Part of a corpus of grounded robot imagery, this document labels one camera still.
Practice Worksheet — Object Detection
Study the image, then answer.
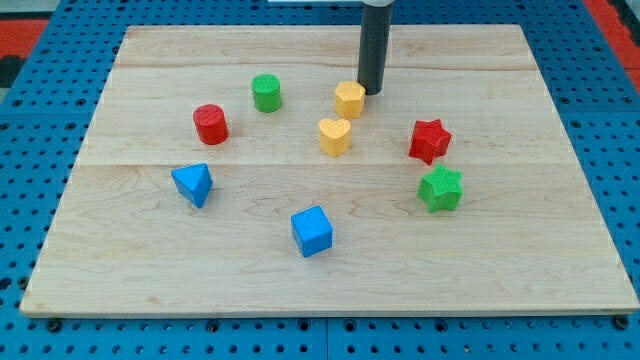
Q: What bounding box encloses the green cylinder block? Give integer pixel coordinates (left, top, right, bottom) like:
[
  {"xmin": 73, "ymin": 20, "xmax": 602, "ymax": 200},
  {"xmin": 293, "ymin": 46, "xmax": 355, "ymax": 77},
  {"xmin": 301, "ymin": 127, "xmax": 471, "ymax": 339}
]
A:
[{"xmin": 251, "ymin": 73, "xmax": 282, "ymax": 113}]

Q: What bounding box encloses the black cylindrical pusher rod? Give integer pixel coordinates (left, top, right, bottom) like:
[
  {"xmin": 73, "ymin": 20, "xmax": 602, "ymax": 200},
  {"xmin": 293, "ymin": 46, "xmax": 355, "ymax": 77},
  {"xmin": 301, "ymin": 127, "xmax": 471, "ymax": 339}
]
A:
[{"xmin": 357, "ymin": 0, "xmax": 395, "ymax": 95}]

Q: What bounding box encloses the red cylinder block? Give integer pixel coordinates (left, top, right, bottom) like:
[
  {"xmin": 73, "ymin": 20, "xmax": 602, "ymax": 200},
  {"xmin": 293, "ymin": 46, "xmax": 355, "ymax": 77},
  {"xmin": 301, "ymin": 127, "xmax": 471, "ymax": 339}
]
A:
[{"xmin": 192, "ymin": 104, "xmax": 229, "ymax": 145}]

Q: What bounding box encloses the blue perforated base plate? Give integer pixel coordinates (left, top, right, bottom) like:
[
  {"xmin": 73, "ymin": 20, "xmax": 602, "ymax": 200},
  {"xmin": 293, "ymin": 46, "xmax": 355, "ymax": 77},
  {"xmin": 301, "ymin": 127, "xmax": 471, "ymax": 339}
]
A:
[{"xmin": 1, "ymin": 1, "xmax": 639, "ymax": 359}]

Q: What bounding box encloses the blue triangle block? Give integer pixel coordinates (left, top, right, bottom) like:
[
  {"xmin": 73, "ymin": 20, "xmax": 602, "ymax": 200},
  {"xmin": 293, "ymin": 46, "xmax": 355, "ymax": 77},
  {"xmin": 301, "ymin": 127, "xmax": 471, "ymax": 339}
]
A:
[{"xmin": 171, "ymin": 163, "xmax": 213, "ymax": 208}]

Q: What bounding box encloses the green star block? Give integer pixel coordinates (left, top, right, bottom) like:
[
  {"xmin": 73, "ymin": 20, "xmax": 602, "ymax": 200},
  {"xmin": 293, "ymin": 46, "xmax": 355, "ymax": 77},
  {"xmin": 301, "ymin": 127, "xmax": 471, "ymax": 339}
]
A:
[{"xmin": 417, "ymin": 164, "xmax": 464, "ymax": 213}]

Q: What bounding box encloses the yellow hexagon block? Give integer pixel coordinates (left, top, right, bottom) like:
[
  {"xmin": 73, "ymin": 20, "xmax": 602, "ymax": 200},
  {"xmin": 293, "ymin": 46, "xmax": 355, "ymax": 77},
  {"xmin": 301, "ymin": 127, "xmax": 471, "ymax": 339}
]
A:
[{"xmin": 334, "ymin": 81, "xmax": 365, "ymax": 119}]

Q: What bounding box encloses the yellow heart block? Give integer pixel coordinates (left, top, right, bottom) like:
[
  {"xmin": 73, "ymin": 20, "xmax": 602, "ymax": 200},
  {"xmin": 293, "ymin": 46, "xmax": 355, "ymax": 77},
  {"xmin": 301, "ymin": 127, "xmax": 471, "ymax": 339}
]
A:
[{"xmin": 318, "ymin": 119, "xmax": 352, "ymax": 157}]

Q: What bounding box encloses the blue cube block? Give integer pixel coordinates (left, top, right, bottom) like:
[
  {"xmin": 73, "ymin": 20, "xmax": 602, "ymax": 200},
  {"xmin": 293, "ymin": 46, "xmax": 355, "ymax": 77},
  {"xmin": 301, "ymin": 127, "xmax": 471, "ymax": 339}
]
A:
[{"xmin": 290, "ymin": 206, "xmax": 333, "ymax": 257}]

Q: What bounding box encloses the light wooden board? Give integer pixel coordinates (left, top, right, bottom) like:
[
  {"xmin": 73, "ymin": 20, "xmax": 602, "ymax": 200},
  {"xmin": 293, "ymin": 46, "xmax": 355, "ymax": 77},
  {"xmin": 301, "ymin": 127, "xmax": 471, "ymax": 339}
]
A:
[{"xmin": 20, "ymin": 25, "xmax": 639, "ymax": 319}]

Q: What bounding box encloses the red star block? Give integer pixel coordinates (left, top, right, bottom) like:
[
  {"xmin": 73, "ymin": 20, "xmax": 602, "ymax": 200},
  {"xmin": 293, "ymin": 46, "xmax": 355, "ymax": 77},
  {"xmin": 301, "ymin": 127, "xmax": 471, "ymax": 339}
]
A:
[{"xmin": 408, "ymin": 119, "xmax": 452, "ymax": 165}]

